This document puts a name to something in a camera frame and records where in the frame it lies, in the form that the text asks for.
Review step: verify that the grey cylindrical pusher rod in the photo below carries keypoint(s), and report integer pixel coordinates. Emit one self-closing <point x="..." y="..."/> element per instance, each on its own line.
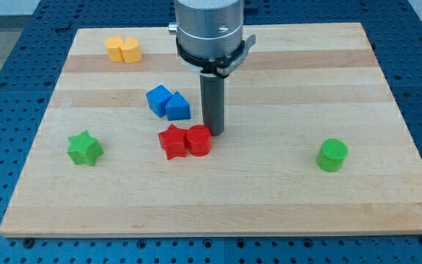
<point x="212" y="103"/>

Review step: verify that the green star block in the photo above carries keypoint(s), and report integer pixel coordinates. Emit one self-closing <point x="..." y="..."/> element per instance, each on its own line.
<point x="84" y="149"/>

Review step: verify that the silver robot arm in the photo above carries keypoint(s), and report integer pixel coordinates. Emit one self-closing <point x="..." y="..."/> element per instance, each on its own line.
<point x="209" y="37"/>

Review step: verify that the red star block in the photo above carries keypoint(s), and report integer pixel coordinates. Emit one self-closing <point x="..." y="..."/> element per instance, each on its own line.
<point x="173" y="142"/>

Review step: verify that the blue triangle block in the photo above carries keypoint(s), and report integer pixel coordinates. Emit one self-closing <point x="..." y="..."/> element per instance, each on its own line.
<point x="177" y="108"/>

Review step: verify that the red cylinder block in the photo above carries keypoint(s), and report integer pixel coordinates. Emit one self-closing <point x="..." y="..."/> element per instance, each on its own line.
<point x="199" y="140"/>

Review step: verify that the blue cube block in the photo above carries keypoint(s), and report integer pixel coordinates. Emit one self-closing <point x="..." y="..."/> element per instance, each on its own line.
<point x="157" y="99"/>

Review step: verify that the yellow heart block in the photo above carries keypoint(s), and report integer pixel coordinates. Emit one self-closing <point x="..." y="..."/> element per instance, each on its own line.
<point x="131" y="50"/>

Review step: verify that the yellow pentagon block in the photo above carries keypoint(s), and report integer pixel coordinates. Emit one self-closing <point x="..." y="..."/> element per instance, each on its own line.
<point x="113" y="46"/>

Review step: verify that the wooden board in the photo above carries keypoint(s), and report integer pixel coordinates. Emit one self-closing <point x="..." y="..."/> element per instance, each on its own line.
<point x="300" y="85"/>

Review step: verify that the green cylinder block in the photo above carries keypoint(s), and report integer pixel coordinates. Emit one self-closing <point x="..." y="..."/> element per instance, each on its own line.
<point x="331" y="155"/>

